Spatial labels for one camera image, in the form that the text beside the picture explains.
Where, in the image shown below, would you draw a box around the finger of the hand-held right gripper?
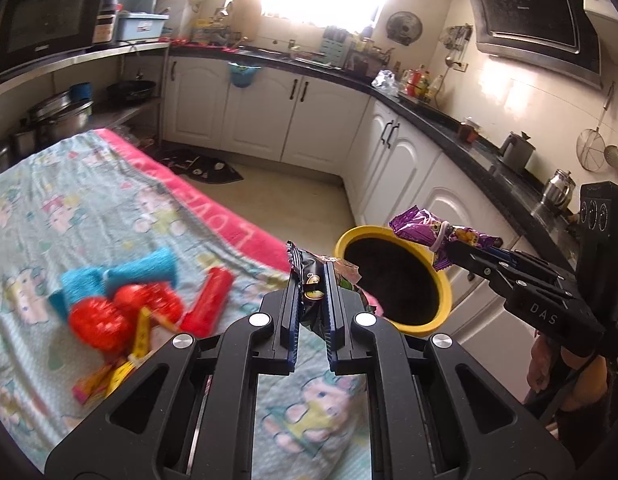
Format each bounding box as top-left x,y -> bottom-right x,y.
489,247 -> 575,291
446,241 -> 540,306

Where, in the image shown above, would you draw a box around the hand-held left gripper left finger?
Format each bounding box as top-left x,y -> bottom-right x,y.
44,267 -> 303,480

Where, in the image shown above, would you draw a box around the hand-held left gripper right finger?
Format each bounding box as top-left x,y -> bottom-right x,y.
324,260 -> 575,480

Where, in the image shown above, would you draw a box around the black snack packet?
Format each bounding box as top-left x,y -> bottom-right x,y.
286,240 -> 362,341

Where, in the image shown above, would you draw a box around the yellow rimmed trash bin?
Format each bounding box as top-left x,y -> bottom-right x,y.
334,225 -> 452,337

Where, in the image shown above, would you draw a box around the purple snack wrapper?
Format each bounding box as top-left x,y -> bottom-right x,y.
389,205 -> 502,272

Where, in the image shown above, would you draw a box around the red cylindrical packet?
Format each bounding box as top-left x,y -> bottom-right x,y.
180,266 -> 232,338

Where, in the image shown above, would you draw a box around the person's right hand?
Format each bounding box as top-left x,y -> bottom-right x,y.
528,332 -> 610,411

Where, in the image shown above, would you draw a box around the steel teapot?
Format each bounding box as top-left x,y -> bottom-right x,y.
540,169 -> 576,211

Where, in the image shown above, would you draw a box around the grey kettle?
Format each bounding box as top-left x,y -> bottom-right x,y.
499,131 -> 536,171

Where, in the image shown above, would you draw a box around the brown glass jar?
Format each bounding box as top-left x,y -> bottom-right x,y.
458,117 -> 480,145

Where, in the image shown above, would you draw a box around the steel ladle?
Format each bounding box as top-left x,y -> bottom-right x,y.
604,115 -> 618,168

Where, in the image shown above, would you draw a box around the red mesh ball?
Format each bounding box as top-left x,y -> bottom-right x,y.
69,299 -> 126,352
113,282 -> 182,325

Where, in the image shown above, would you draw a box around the yellow wrapper strip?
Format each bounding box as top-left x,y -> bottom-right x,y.
129,306 -> 152,366

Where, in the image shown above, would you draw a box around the black countertop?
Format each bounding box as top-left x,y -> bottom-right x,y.
169,42 -> 585,271

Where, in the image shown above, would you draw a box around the blue terry cloth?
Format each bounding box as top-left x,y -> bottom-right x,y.
105,249 -> 179,296
49,267 -> 108,321

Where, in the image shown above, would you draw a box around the dark floor mat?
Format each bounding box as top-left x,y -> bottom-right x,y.
156,149 -> 244,186

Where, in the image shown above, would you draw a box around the white kitchen cabinets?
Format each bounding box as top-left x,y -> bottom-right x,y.
161,52 -> 575,361

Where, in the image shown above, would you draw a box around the group of condiment bottles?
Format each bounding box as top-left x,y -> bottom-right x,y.
399,65 -> 445,106

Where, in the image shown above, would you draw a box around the yellow and pink wrapper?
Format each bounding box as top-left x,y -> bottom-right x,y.
73,360 -> 137,406

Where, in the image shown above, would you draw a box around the clear plastic bag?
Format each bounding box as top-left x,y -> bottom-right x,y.
371,70 -> 400,96

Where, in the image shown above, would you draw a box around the cartoon printed blanket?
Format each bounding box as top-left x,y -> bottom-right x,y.
0,128 -> 380,480

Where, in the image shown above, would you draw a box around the blue hanging bin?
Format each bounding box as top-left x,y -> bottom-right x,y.
227,61 -> 262,88

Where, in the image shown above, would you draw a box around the black range hood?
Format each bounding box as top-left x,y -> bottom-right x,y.
459,0 -> 602,91

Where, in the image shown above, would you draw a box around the teal utensil holder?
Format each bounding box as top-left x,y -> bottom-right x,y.
321,27 -> 352,66

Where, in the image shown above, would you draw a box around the black wok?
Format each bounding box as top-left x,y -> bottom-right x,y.
106,80 -> 157,103

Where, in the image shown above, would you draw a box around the wooden cutting board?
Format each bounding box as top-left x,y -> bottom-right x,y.
226,0 -> 262,41

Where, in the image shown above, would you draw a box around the stack of steel pots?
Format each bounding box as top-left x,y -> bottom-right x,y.
29,91 -> 94,148

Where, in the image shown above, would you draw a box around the small steel pot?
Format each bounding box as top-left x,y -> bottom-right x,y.
11,130 -> 37,158

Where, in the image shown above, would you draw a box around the blue plastic basket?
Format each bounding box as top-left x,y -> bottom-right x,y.
111,12 -> 170,43

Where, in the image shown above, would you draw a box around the blender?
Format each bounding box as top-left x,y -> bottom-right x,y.
91,0 -> 137,46

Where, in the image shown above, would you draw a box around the black microwave oven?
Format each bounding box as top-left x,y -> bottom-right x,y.
0,0 -> 107,76

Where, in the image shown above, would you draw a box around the wire strainer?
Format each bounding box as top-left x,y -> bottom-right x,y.
575,82 -> 615,171

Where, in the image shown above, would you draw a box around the wall utensil rack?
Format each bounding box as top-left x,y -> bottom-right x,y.
441,25 -> 472,68

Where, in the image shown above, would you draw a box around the small wall fan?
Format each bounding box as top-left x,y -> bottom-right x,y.
386,11 -> 423,46

